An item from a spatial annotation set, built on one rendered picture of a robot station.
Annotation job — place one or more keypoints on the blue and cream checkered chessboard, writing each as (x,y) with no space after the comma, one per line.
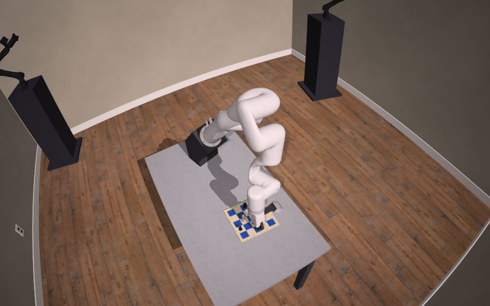
(234,215)

